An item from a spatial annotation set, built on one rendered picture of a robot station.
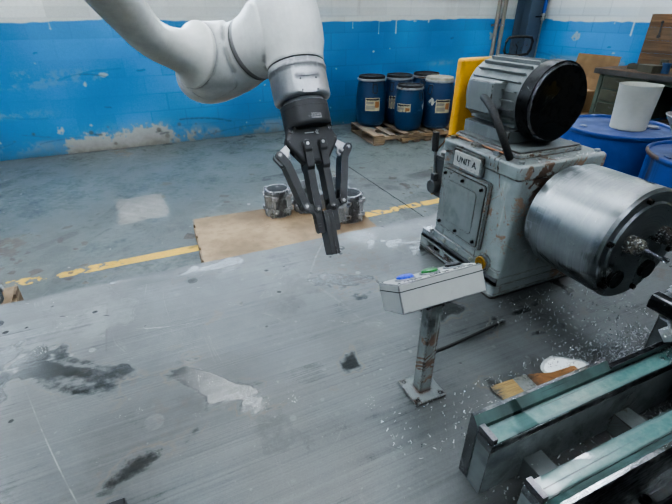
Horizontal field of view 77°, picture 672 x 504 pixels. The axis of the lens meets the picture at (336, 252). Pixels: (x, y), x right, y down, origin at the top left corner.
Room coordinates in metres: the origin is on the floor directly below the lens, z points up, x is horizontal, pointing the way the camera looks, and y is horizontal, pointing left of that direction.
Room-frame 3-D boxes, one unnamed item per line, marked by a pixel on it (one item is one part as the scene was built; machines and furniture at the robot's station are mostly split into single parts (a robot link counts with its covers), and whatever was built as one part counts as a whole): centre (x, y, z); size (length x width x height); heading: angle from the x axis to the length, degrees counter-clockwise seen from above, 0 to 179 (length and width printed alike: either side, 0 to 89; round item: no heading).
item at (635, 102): (2.53, -1.69, 0.99); 0.24 x 0.22 x 0.24; 24
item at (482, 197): (1.12, -0.47, 0.99); 0.35 x 0.31 x 0.37; 24
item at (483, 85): (1.14, -0.43, 1.16); 0.33 x 0.26 x 0.42; 24
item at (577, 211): (0.90, -0.57, 1.04); 0.37 x 0.25 x 0.25; 24
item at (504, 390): (0.62, -0.41, 0.80); 0.21 x 0.05 x 0.01; 110
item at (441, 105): (5.80, -0.90, 0.37); 1.20 x 0.80 x 0.74; 109
